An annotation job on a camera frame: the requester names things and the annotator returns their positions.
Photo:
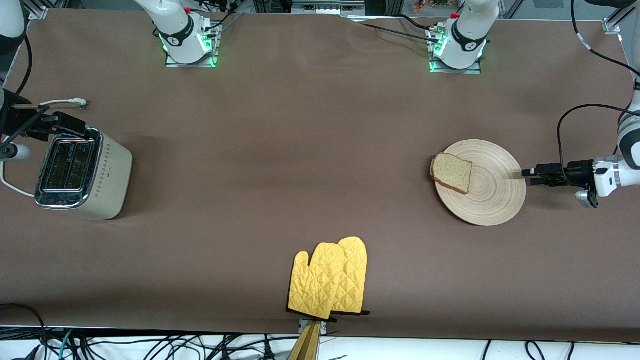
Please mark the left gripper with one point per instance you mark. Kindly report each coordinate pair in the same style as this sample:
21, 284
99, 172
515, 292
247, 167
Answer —
579, 172

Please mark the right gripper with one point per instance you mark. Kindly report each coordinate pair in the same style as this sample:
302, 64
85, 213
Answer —
11, 118

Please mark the round wooden plate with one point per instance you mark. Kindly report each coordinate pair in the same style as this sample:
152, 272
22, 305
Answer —
492, 195

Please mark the slice of brown bread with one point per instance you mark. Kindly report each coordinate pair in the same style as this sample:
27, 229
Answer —
452, 172

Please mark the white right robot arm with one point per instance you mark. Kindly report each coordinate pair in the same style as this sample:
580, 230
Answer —
175, 25

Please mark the cream and chrome toaster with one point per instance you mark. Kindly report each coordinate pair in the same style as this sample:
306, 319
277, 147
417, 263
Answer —
112, 175

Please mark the yellow quilted oven mitt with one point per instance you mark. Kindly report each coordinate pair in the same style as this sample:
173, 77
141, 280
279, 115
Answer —
356, 270
315, 285

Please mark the brown table cover sheet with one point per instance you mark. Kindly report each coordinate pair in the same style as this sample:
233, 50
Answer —
320, 100

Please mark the grey metal box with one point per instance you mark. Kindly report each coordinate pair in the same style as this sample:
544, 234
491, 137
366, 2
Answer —
327, 7

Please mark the aluminium frame profile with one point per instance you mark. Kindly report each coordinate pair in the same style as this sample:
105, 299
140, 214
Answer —
611, 25
39, 12

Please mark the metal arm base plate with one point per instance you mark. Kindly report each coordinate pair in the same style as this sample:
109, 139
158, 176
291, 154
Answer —
470, 71
175, 64

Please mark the wooden stand with bracket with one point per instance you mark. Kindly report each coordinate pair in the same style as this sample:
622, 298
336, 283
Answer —
307, 345

